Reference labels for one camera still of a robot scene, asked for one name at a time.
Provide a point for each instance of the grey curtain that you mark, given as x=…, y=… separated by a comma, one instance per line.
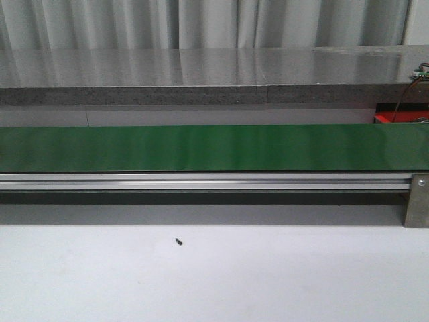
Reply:
x=52, y=25

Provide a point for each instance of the green circuit board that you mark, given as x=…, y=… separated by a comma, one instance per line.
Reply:
x=420, y=73

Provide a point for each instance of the steel conveyor bracket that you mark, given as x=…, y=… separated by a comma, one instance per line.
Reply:
x=417, y=210

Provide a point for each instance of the aluminium conveyor rail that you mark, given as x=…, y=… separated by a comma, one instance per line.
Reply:
x=207, y=181

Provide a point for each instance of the green conveyor belt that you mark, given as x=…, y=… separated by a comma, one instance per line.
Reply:
x=211, y=148

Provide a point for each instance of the red bin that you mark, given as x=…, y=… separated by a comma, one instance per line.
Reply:
x=406, y=113

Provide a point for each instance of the grey stone counter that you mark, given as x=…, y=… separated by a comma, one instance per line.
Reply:
x=228, y=76

